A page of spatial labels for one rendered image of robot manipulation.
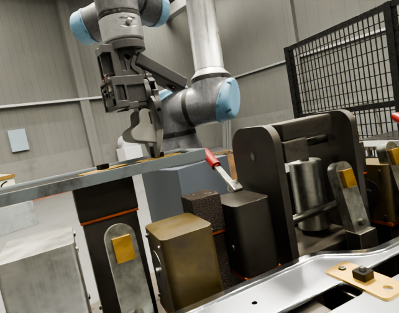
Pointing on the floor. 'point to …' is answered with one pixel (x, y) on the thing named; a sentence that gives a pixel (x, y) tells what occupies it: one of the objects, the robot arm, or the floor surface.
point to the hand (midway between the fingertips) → (156, 149)
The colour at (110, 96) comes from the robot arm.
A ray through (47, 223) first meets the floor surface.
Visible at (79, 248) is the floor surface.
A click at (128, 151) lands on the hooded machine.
